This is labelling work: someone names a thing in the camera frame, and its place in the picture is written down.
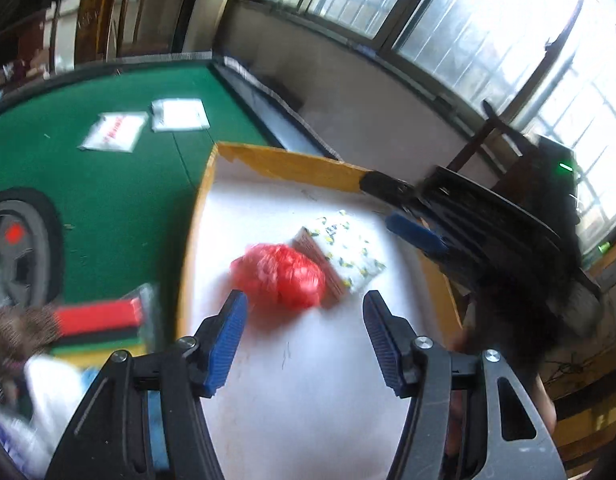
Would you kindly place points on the thin wooden chair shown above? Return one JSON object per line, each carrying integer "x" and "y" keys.
{"x": 122, "y": 20}

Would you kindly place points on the white packet with red print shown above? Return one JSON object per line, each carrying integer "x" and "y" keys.
{"x": 112, "y": 132}

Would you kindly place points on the dark wooden chair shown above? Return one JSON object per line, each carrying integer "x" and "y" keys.
{"x": 493, "y": 127}

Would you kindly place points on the yellow wooden board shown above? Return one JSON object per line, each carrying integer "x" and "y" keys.
{"x": 92, "y": 15}

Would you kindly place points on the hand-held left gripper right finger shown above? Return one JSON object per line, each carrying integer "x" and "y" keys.
{"x": 383, "y": 345}

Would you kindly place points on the round table control panel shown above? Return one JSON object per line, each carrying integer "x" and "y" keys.
{"x": 17, "y": 260}

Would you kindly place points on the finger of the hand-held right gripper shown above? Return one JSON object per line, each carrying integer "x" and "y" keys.
{"x": 418, "y": 235}
{"x": 383, "y": 187}

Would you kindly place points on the large window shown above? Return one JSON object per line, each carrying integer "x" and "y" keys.
{"x": 488, "y": 20}

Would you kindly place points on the red plastic bag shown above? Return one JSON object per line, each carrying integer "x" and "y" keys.
{"x": 278, "y": 272}

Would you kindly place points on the brown knitted cloth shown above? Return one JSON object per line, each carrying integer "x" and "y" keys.
{"x": 17, "y": 330}

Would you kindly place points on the yellow cardboard box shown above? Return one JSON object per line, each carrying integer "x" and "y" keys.
{"x": 298, "y": 200}

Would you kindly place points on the colourful sponge pack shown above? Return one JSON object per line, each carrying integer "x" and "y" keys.
{"x": 97, "y": 317}

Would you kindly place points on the plain white packet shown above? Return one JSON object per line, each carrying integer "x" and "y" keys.
{"x": 180, "y": 115}

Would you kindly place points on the green bottle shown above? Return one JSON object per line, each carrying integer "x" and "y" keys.
{"x": 604, "y": 247}

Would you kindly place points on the floral tissue pack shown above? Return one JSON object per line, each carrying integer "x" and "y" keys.
{"x": 348, "y": 250}

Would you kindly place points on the brown wooden furniture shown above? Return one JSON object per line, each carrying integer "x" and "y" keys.
{"x": 598, "y": 400}

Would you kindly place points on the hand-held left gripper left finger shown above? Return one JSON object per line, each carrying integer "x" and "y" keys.
{"x": 227, "y": 340}

